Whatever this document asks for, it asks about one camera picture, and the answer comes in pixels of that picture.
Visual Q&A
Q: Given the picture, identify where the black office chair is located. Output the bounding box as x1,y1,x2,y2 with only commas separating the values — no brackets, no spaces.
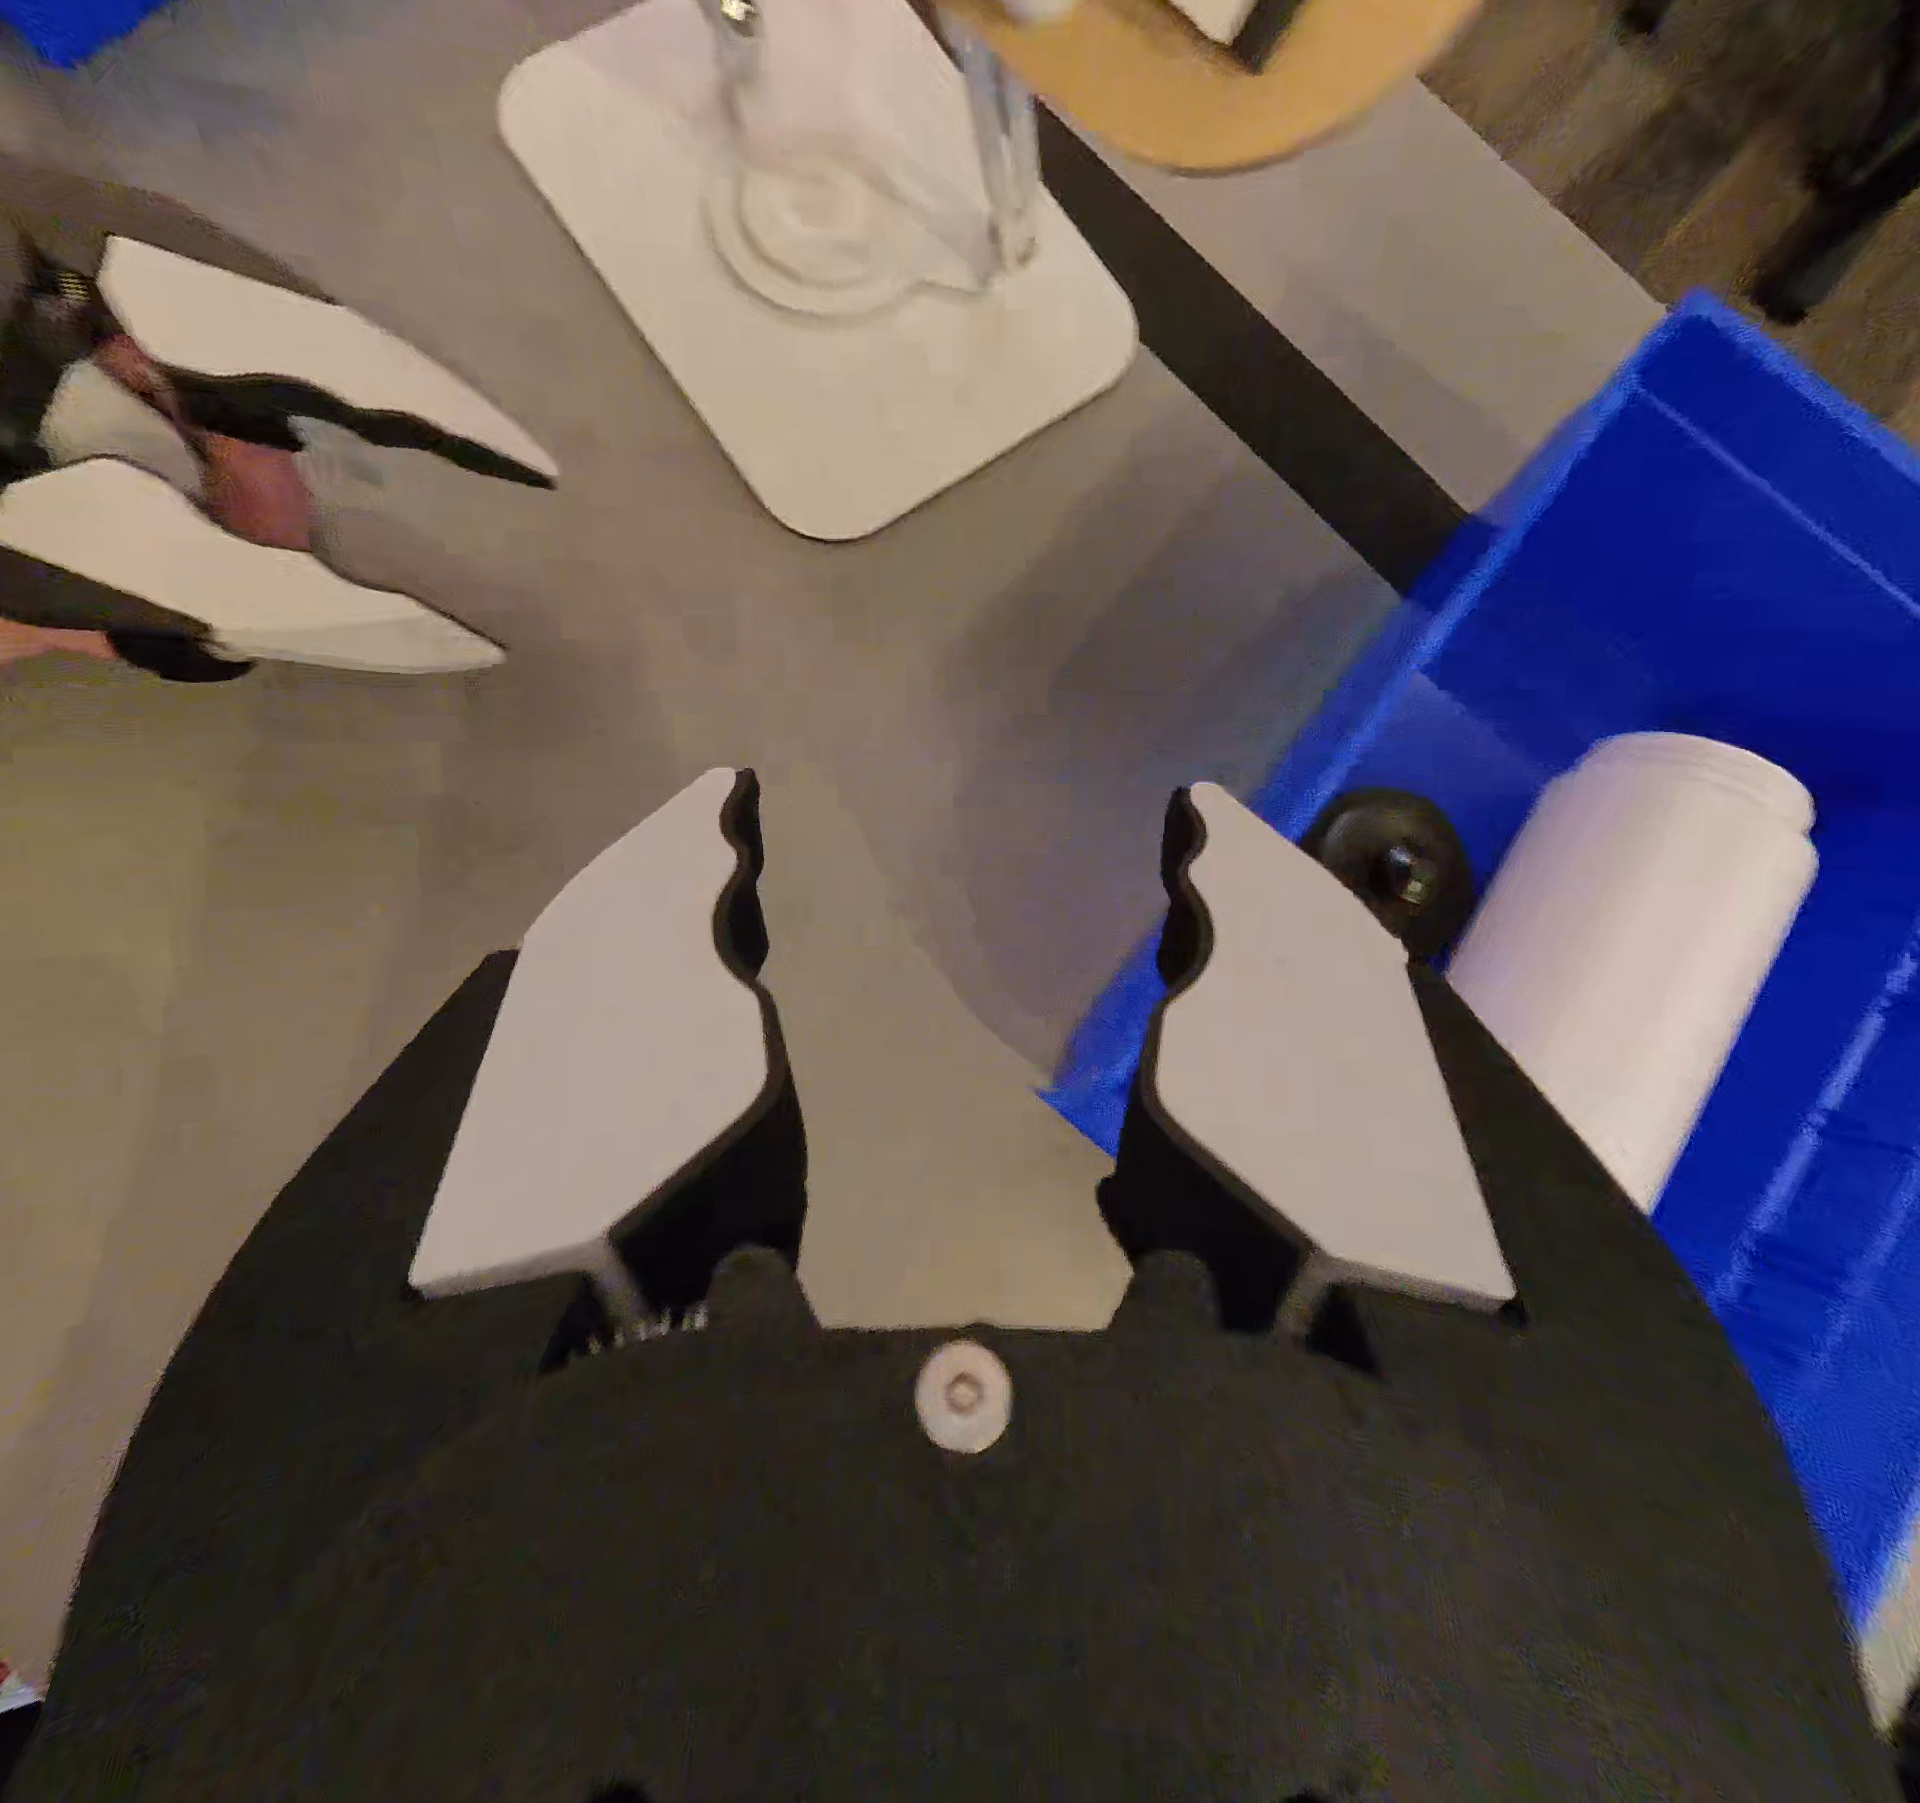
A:
1621,0,1920,319

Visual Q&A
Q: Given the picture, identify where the black bottle lid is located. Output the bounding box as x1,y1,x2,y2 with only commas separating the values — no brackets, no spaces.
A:
1302,790,1478,957

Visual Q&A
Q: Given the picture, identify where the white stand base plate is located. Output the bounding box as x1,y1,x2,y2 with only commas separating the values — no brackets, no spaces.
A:
499,0,1143,545

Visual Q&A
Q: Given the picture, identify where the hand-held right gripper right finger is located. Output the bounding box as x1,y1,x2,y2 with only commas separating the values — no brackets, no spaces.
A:
1099,782,1517,1338

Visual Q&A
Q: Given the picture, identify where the clear round stand foot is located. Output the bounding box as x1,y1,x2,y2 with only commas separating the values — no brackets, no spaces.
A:
703,160,976,319

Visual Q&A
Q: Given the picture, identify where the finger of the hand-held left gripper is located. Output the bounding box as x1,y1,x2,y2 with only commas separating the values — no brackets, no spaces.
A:
0,457,507,674
36,234,561,493

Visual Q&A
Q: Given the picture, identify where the white plastic bottle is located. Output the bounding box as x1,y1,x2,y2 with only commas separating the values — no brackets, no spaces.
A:
1446,728,1820,1210

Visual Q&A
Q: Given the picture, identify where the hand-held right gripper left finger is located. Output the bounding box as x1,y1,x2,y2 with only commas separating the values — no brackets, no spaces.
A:
407,765,812,1332

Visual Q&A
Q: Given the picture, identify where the person's left hand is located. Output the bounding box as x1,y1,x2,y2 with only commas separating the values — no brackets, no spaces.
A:
98,333,324,555

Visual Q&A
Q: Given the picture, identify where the metal stand bracket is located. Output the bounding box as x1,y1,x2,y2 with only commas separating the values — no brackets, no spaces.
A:
944,18,1043,275
629,0,766,184

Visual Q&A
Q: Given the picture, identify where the black tape strip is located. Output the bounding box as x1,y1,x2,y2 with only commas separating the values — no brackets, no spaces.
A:
1035,108,1478,589

